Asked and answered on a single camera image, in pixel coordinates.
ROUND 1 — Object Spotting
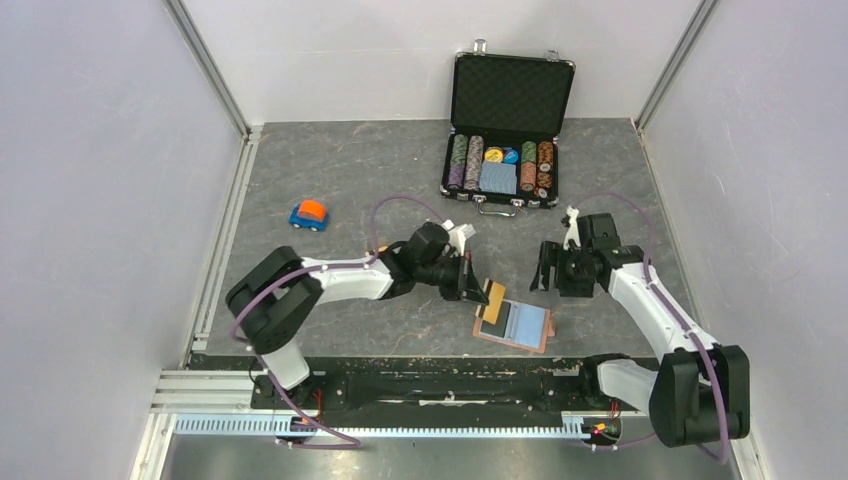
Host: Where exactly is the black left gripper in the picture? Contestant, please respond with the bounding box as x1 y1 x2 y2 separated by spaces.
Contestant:
416 250 488 306

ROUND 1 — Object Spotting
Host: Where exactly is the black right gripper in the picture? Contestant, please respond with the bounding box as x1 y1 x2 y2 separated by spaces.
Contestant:
529 241 595 299

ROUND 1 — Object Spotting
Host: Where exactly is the orange credit card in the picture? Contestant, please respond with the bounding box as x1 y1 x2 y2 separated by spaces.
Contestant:
475 278 506 325

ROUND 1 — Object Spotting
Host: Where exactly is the tan leather card holder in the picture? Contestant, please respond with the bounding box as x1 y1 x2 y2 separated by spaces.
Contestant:
472 300 556 353

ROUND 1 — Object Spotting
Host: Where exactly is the black credit card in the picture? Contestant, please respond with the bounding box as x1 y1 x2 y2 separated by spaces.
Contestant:
475 300 512 338

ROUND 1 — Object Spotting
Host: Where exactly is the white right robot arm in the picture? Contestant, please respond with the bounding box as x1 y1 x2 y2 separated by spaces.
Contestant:
530 207 751 447

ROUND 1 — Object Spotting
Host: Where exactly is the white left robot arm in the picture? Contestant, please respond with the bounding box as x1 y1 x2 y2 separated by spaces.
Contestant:
225 220 489 408

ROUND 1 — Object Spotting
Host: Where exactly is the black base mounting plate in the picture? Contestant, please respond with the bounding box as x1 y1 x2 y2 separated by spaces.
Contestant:
288 357 630 413

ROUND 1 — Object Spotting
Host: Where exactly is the black poker chip case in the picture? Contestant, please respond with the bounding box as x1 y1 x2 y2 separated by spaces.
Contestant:
440 52 575 214

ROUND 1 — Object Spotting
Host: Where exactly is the blue orange toy car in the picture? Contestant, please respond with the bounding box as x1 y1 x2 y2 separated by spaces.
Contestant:
288 199 329 232

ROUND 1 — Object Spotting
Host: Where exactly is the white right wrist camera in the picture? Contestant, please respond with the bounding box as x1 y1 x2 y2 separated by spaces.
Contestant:
561 206 581 251

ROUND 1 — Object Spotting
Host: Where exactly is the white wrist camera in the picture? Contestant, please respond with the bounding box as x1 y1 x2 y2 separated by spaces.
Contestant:
561 206 581 251
441 219 476 256

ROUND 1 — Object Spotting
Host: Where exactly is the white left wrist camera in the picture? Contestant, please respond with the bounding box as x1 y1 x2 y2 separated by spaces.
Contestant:
441 219 476 256

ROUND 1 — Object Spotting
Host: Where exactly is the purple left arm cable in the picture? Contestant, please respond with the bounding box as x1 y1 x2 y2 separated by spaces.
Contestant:
228 193 452 450

